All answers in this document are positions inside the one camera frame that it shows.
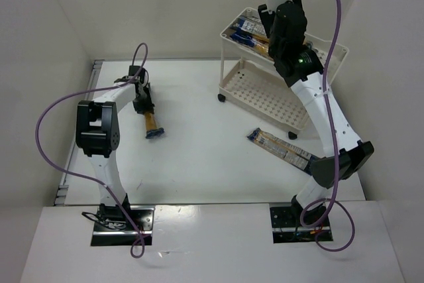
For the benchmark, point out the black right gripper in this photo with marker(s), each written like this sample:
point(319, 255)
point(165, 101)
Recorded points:
point(262, 11)

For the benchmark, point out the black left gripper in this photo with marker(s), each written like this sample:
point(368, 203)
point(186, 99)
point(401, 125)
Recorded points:
point(144, 107)

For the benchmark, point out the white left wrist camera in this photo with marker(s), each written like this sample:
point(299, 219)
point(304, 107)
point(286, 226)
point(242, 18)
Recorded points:
point(143, 78)

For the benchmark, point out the spaghetti bag blue yellow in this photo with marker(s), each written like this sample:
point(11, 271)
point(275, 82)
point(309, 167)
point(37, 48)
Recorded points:
point(249, 41)
point(152, 129)

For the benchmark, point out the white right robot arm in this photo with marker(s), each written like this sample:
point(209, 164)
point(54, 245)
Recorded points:
point(345, 153)

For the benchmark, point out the spaghetti bag label side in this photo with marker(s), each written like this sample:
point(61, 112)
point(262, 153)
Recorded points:
point(294, 155)
point(309, 44)
point(252, 26)

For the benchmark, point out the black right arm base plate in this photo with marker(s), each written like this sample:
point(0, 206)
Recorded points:
point(286, 226)

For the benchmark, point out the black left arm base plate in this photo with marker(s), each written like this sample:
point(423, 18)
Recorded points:
point(109, 233)

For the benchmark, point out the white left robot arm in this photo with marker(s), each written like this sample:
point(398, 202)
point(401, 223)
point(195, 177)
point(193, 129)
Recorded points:
point(98, 136)

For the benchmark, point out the cream two-tier rolling cart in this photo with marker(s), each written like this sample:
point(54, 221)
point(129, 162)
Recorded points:
point(250, 81)

